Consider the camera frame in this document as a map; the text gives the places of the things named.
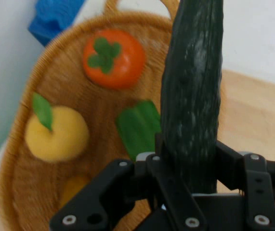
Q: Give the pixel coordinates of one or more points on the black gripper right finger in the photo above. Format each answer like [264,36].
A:
[257,183]

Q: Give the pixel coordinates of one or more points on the woven wicker basket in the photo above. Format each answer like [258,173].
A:
[55,77]

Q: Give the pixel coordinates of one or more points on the dark blue foam piece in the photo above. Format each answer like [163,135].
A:
[53,16]

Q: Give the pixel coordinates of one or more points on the dark green cucumber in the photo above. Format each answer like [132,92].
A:
[192,96]

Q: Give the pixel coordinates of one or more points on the wooden cutting board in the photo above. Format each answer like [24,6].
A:
[252,115]

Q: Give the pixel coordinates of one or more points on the green toy bell pepper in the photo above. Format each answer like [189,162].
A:
[137,127]

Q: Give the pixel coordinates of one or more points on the yellow toy apple with leaf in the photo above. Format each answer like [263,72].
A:
[60,139]

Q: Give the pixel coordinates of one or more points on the brown toy potato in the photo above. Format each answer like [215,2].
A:
[73,190]

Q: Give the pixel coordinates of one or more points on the orange toy persimmon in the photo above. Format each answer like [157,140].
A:
[125,65]

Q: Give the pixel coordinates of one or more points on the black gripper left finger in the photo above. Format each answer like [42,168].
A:
[98,192]

